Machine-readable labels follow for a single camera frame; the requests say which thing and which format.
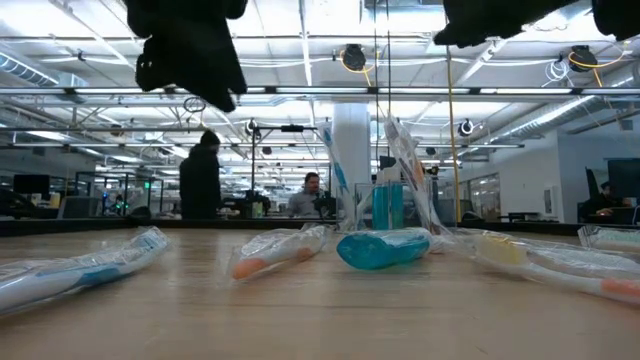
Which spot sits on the black monitor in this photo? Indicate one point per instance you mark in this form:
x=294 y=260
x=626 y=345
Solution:
x=624 y=177
x=31 y=184

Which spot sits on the white building column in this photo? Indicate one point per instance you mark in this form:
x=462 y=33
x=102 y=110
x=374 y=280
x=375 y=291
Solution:
x=351 y=145

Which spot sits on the green toothbrush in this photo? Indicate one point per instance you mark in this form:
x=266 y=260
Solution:
x=612 y=239

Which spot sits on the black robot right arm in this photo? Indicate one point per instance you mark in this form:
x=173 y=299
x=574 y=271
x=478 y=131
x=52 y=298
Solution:
x=620 y=17

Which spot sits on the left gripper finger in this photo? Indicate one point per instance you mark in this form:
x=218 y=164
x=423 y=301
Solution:
x=200 y=65

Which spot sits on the silver ventilation duct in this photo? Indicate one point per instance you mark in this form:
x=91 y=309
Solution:
x=25 y=70

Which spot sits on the teal mouthwash bottle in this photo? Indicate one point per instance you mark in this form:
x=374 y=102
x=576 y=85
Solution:
x=380 y=250
x=387 y=205

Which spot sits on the blue toothbrush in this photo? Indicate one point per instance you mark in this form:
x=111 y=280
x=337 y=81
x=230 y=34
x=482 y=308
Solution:
x=90 y=275
x=340 y=177

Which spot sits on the black metal table frame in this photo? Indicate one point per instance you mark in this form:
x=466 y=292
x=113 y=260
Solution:
x=150 y=225

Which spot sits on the person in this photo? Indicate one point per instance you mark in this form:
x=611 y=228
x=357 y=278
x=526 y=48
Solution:
x=305 y=202
x=602 y=202
x=200 y=180

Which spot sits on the long ceiling light rail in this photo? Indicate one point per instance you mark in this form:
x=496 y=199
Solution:
x=320 y=90

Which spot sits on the orange toothbrush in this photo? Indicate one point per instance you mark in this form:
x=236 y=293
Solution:
x=565 y=281
x=407 y=160
x=280 y=252

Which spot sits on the black camera stand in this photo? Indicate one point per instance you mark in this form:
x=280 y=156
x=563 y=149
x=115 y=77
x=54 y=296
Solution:
x=253 y=175

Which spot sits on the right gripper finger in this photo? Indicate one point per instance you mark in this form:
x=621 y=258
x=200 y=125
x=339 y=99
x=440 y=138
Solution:
x=465 y=36

